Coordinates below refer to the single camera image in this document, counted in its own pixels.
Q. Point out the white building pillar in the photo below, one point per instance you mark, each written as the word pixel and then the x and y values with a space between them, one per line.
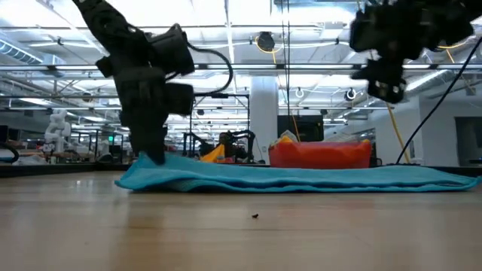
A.
pixel 263 109

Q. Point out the black background frame stand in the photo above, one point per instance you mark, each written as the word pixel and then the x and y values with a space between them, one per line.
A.
pixel 226 95

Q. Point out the black metal table frame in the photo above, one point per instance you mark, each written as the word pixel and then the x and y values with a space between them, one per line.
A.
pixel 56 167

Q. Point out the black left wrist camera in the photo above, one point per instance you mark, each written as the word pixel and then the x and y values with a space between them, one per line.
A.
pixel 171 49

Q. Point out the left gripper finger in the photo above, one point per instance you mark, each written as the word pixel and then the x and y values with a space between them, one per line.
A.
pixel 150 145

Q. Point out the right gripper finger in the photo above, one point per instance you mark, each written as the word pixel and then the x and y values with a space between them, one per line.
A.
pixel 388 83

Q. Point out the red plastic tray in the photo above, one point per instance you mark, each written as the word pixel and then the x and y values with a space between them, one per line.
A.
pixel 320 156

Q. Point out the small round hanging reel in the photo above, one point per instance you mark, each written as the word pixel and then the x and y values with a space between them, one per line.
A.
pixel 299 93
pixel 350 94

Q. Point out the background orange cloth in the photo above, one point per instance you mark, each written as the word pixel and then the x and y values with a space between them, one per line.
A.
pixel 214 155

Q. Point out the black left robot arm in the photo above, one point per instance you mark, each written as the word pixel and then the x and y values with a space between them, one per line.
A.
pixel 113 30

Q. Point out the orange microfiber towel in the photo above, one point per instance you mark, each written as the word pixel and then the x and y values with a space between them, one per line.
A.
pixel 285 140

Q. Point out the black curved tube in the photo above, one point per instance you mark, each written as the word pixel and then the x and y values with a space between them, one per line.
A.
pixel 9 152

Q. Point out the black perforated computer case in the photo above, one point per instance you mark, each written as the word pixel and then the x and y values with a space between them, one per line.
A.
pixel 307 126

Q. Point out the long white light bar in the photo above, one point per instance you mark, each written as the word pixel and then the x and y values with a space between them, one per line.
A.
pixel 282 66

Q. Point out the black background robot arm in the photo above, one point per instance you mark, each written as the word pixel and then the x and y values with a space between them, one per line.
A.
pixel 241 143

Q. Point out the blue microfiber towel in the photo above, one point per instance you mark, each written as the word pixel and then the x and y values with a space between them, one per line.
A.
pixel 301 178

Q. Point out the white background robot figure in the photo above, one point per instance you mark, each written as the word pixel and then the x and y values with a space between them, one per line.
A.
pixel 57 128

